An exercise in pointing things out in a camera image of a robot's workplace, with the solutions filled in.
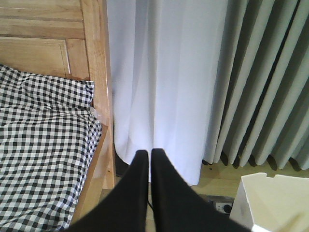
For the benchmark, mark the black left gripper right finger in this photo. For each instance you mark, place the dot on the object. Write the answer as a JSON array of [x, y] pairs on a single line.
[[177, 208]]

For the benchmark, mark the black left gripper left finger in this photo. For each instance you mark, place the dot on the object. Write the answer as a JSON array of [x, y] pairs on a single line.
[[124, 209]]

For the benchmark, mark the white plastic trash bin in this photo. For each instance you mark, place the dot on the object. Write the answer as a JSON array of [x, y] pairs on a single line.
[[272, 204]]

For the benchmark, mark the floor outlet box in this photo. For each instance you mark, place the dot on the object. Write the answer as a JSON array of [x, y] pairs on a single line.
[[223, 204]]

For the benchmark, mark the black white checkered bedding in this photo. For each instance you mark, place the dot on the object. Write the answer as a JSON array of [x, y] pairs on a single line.
[[48, 136]]

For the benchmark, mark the grey pleated curtain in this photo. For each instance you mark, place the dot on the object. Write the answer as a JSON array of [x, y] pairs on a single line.
[[260, 107]]

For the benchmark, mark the white sheer curtain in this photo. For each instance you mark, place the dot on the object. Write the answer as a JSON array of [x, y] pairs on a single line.
[[165, 57]]

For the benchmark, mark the wooden bed frame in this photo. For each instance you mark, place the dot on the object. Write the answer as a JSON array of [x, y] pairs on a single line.
[[69, 39]]

